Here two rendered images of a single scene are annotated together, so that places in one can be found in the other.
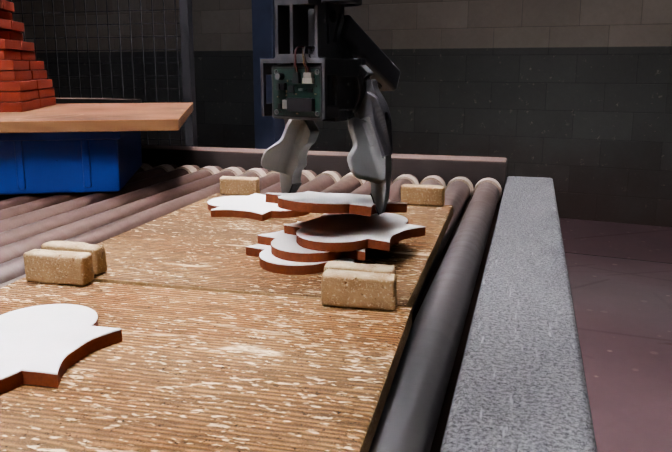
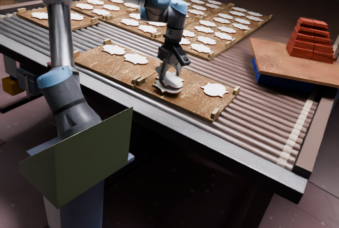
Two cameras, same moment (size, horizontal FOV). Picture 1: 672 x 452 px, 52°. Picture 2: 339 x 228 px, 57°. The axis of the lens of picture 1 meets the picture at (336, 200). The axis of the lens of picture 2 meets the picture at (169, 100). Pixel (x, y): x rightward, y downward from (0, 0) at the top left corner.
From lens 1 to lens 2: 1.66 m
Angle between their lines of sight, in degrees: 93
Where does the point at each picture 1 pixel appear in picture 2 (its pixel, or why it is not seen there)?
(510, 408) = (103, 87)
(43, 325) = (139, 60)
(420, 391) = (111, 82)
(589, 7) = not seen: outside the picture
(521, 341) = (121, 96)
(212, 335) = (132, 70)
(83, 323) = (138, 62)
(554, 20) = not seen: outside the picture
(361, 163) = (157, 69)
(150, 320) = (141, 68)
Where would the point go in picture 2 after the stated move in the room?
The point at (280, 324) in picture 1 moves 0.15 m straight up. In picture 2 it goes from (132, 75) to (135, 47)
